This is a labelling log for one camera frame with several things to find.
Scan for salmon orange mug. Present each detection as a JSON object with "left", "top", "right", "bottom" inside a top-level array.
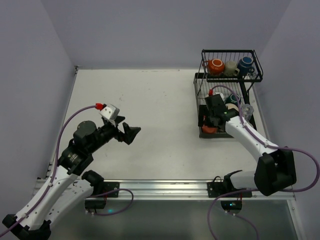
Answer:
[{"left": 201, "top": 116, "right": 218, "bottom": 134}]

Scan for cream floral mug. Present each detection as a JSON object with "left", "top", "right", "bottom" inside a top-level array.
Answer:
[{"left": 225, "top": 103, "right": 240, "bottom": 116}]

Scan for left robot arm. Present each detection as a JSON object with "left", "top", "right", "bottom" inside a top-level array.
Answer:
[{"left": 2, "top": 120, "right": 141, "bottom": 240}]

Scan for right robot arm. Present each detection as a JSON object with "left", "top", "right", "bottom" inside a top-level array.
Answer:
[{"left": 205, "top": 94, "right": 297, "bottom": 196}]

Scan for dark teal mug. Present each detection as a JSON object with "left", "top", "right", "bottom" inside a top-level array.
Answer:
[{"left": 224, "top": 94, "right": 242, "bottom": 106}]

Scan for beige mug upper shelf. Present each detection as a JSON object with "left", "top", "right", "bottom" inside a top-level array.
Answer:
[{"left": 223, "top": 60, "right": 240, "bottom": 77}]

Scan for orange round mug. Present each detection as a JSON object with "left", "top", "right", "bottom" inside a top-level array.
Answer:
[{"left": 202, "top": 58, "right": 225, "bottom": 76}]

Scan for blue mug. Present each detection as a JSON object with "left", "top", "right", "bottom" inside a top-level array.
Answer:
[{"left": 237, "top": 56, "right": 255, "bottom": 76}]

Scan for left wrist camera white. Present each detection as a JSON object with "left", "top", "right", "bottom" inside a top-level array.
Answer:
[{"left": 99, "top": 104, "right": 120, "bottom": 122}]

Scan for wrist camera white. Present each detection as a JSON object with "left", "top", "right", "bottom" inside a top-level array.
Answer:
[
  {"left": 213, "top": 92, "right": 225, "bottom": 101},
  {"left": 99, "top": 104, "right": 120, "bottom": 122}
]

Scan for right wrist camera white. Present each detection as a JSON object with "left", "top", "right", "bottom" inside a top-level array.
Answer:
[{"left": 213, "top": 92, "right": 225, "bottom": 101}]

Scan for black wire dish rack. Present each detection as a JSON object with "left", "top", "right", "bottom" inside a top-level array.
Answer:
[{"left": 193, "top": 49, "right": 263, "bottom": 139}]

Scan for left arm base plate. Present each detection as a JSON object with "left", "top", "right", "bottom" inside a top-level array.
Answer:
[{"left": 101, "top": 181, "right": 120, "bottom": 199}]

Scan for aluminium mounting rail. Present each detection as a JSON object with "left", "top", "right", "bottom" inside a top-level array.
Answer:
[{"left": 32, "top": 179, "right": 296, "bottom": 201}]

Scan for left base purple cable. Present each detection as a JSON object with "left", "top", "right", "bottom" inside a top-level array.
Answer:
[{"left": 84, "top": 188, "right": 135, "bottom": 217}]

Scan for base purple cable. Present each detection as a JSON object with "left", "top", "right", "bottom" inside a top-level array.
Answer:
[
  {"left": 84, "top": 188, "right": 135, "bottom": 217},
  {"left": 208, "top": 192, "right": 260, "bottom": 240}
]

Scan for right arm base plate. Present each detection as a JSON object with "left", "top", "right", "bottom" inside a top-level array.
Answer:
[{"left": 207, "top": 176, "right": 240, "bottom": 198}]

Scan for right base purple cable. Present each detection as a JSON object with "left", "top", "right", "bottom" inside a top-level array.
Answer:
[{"left": 208, "top": 192, "right": 260, "bottom": 240}]

